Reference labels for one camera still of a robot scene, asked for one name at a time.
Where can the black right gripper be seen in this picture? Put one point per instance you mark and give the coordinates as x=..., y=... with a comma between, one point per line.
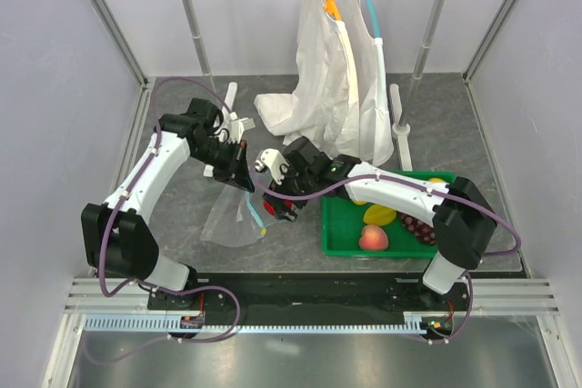
x=281, y=211

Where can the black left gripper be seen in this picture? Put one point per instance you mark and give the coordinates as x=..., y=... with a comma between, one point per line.
x=235, y=172

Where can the red apple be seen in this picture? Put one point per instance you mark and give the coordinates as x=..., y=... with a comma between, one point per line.
x=270, y=209

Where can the clear zip top bag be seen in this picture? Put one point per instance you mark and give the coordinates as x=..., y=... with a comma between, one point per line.
x=238, y=218

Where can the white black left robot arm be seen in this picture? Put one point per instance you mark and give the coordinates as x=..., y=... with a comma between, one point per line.
x=116, y=232

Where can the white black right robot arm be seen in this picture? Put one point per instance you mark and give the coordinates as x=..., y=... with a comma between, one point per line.
x=462, y=219

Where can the green plastic tray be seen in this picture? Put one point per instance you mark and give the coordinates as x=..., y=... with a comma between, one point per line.
x=342, y=220

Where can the white garment on orange hanger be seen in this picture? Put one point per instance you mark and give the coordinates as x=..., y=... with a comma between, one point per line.
x=324, y=107

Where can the white garment on teal hanger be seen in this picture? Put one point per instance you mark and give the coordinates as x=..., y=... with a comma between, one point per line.
x=375, y=141

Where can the peach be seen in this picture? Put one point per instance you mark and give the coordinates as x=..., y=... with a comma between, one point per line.
x=373, y=238

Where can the purple grape bunch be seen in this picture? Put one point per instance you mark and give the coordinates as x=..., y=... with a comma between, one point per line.
x=424, y=233

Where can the orange fruit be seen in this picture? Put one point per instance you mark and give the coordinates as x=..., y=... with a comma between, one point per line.
x=437, y=180

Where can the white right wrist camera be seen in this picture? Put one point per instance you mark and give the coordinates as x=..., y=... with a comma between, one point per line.
x=272, y=161

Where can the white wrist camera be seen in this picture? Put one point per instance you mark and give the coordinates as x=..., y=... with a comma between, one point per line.
x=272, y=161
x=233, y=128

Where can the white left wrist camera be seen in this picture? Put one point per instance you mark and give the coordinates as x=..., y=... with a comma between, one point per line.
x=233, y=128

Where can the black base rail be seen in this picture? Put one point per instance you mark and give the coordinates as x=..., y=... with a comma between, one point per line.
x=324, y=298

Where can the light blue cable duct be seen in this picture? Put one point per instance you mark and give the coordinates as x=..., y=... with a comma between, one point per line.
x=177, y=323

